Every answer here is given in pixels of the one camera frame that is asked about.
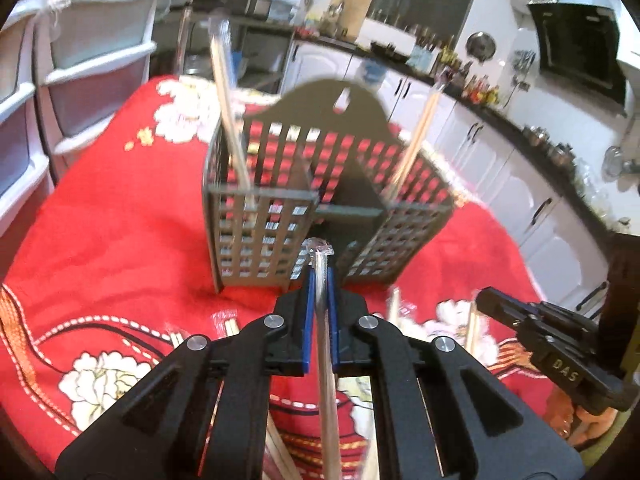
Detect right hand orange glove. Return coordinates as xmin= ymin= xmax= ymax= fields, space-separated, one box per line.
xmin=542 ymin=389 xmax=631 ymax=448

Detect red floral tablecloth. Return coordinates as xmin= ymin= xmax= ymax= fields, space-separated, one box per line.
xmin=1 ymin=77 xmax=552 ymax=479

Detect white base cabinets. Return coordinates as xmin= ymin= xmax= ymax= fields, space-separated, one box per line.
xmin=281 ymin=38 xmax=611 ymax=317

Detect grey perforated utensil caddy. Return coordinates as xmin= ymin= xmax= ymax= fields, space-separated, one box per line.
xmin=202 ymin=79 xmax=454 ymax=289

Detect white drawer tower left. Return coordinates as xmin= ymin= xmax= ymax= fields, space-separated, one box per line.
xmin=0 ymin=0 xmax=51 ymax=232

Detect white drawer tower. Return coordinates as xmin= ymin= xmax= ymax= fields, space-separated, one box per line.
xmin=34 ymin=0 xmax=170 ymax=159
xmin=0 ymin=0 xmax=51 ymax=232

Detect black range hood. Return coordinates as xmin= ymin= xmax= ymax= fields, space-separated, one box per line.
xmin=527 ymin=2 xmax=627 ymax=115

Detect hanging steel pot lid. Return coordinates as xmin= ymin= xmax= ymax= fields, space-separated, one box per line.
xmin=465 ymin=32 xmax=497 ymax=63

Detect black wok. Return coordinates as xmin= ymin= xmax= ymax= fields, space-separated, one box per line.
xmin=370 ymin=41 xmax=399 ymax=58

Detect steel shelf rack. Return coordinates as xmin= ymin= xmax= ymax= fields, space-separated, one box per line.
xmin=150 ymin=8 xmax=294 ymax=93

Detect white drawer tower right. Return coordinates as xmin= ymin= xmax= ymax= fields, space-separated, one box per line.
xmin=34 ymin=0 xmax=170 ymax=159

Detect wooden cutting board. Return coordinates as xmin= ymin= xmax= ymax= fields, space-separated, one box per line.
xmin=330 ymin=0 xmax=372 ymax=42

